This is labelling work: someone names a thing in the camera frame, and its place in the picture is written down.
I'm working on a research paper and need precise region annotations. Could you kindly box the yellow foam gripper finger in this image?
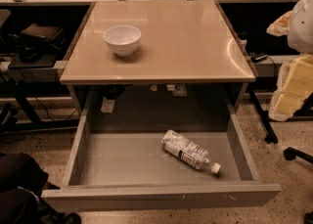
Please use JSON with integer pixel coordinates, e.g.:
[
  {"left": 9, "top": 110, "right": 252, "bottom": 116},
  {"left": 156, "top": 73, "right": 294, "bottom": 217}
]
[
  {"left": 268, "top": 55, "right": 313, "bottom": 121},
  {"left": 266, "top": 11, "right": 291, "bottom": 36}
]

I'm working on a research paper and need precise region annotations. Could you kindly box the clear plastic water bottle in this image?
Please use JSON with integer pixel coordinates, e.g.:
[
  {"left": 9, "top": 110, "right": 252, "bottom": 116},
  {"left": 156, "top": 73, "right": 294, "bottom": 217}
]
[{"left": 161, "top": 130, "right": 221, "bottom": 175}]

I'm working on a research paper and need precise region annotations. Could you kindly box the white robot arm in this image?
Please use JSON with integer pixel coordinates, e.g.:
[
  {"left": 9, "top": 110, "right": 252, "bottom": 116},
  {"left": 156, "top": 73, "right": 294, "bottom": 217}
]
[{"left": 266, "top": 0, "right": 313, "bottom": 121}]

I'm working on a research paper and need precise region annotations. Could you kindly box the beige top counter cabinet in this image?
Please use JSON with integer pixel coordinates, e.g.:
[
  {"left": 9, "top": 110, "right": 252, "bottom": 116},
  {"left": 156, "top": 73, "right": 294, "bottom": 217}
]
[{"left": 60, "top": 0, "right": 255, "bottom": 123}]

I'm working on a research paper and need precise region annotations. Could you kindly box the open grey metal drawer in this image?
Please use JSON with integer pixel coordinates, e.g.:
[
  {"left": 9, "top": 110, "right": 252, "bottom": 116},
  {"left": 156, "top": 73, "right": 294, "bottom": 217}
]
[{"left": 43, "top": 88, "right": 281, "bottom": 211}]

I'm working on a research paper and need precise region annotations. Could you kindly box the black power adapter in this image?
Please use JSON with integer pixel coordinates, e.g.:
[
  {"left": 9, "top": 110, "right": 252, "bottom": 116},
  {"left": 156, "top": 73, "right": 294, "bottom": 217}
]
[{"left": 250, "top": 52, "right": 267, "bottom": 63}]

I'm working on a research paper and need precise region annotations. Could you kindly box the black chair base right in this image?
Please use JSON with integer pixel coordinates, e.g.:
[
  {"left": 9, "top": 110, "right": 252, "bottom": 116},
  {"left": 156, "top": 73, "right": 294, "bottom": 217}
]
[{"left": 284, "top": 147, "right": 313, "bottom": 164}]

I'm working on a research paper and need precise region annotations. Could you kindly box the white ceramic bowl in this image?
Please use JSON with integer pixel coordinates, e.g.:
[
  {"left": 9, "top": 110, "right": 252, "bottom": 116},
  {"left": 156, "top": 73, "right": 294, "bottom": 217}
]
[{"left": 103, "top": 25, "right": 141, "bottom": 57}]

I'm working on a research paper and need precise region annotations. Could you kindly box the dark bag lower left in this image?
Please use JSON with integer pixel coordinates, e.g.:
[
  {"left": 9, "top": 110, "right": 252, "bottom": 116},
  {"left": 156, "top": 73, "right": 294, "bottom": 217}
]
[{"left": 0, "top": 153, "right": 82, "bottom": 224}]

